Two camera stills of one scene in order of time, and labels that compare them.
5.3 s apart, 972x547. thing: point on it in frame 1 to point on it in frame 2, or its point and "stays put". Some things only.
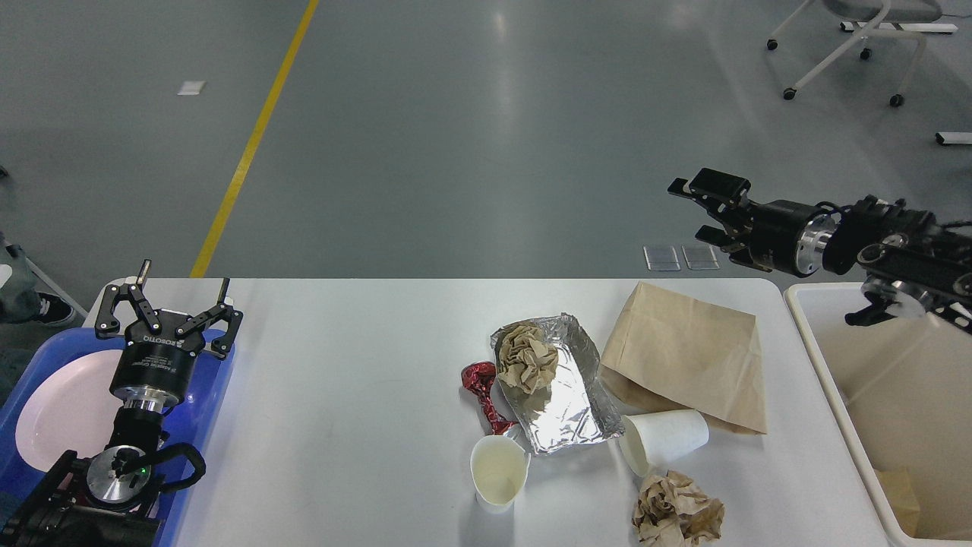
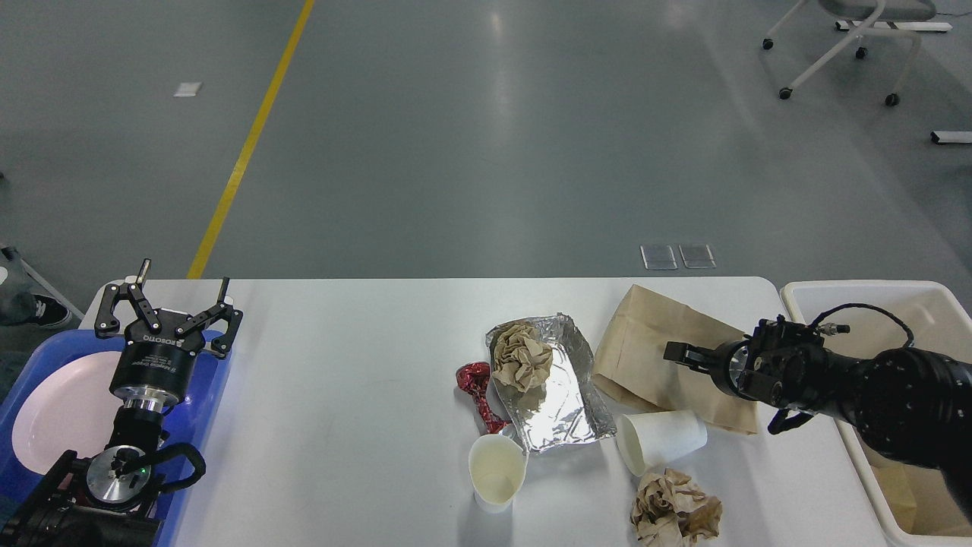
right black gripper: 785,236 to 728,365
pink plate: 74,409 stays put
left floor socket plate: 661,257 stays put
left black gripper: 151,371 stays put
